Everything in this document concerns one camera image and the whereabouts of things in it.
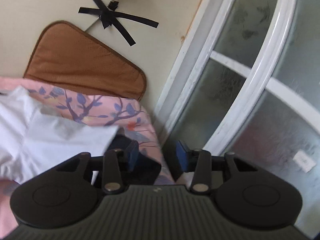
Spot white framed glass door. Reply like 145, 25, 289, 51
155, 0, 319, 237

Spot pink floral bed sheet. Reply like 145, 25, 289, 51
1, 77, 174, 237

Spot white printed t-shirt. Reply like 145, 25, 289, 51
1, 86, 120, 184

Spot brown cushion mat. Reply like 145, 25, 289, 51
23, 21, 147, 101

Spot black tape strips on wall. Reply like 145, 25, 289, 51
78, 0, 159, 46

